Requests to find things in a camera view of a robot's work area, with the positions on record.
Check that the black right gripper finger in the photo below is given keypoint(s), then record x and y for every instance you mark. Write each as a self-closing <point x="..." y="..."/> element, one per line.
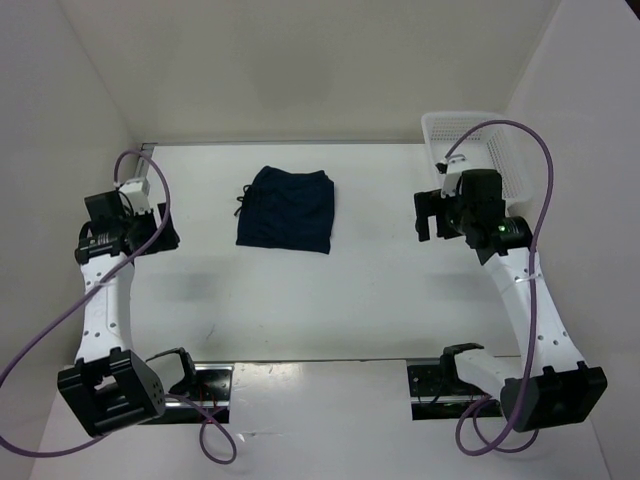
<point x="427" y="204"/>
<point x="422" y="227"/>

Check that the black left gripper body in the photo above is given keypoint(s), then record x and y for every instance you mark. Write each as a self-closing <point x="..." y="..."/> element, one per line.
<point x="143" y="226"/>

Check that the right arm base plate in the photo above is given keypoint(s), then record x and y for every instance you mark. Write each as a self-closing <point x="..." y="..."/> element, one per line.
<point x="432" y="397"/>

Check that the white perforated plastic basket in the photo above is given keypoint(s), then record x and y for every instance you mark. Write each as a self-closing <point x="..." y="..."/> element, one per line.
<point x="490" y="147"/>

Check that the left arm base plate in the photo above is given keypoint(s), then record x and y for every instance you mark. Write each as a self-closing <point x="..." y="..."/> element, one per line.
<point x="210" y="388"/>

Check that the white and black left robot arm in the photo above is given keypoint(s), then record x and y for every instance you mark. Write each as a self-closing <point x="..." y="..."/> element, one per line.
<point x="109" y="387"/>

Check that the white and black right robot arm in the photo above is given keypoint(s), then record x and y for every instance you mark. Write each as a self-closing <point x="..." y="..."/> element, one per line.
<point x="554" y="386"/>

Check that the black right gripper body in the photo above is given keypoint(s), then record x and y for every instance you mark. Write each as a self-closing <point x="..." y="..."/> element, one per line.
<point x="455" y="215"/>

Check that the navy blue shorts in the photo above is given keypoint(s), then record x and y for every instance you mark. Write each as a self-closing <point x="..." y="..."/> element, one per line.
<point x="291" y="211"/>

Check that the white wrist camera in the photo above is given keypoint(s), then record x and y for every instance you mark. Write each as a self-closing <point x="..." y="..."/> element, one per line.
<point x="135" y="192"/>
<point x="451" y="168"/>

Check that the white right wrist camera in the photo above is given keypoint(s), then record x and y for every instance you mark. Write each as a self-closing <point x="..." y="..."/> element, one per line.
<point x="451" y="168"/>

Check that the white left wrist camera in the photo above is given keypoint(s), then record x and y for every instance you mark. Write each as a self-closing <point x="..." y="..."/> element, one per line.
<point x="135" y="192"/>

